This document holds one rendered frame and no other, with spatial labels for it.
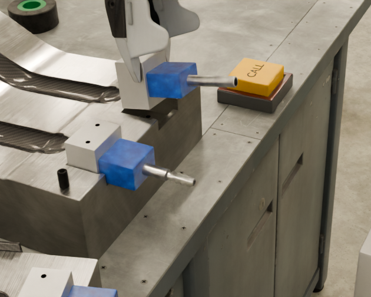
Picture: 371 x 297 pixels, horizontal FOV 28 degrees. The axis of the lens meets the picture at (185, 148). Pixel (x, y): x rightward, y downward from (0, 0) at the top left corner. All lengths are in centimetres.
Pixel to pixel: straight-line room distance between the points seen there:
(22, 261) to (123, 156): 14
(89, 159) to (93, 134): 3
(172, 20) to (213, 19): 42
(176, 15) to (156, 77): 8
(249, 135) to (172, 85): 19
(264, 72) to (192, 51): 18
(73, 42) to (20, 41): 22
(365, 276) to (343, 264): 143
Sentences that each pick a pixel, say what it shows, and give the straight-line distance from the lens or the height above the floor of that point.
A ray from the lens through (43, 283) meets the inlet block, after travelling 64.
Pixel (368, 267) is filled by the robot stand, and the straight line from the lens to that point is 50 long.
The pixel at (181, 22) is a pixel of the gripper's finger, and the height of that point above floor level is 98.
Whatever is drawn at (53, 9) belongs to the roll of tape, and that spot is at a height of 83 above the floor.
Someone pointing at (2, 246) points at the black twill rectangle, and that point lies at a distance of 72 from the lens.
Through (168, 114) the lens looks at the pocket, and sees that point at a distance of 84.
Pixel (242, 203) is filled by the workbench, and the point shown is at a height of 62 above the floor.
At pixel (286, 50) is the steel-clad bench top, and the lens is 114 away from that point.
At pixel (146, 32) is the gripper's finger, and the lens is 76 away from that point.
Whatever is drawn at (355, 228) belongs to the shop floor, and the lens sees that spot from 204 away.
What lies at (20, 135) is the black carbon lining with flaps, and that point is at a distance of 83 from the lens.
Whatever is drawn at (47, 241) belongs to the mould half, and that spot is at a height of 82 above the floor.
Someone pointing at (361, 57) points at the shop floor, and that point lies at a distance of 286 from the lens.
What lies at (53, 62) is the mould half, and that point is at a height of 88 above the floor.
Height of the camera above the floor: 132
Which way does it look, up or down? 35 degrees down
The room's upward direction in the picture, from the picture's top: 3 degrees counter-clockwise
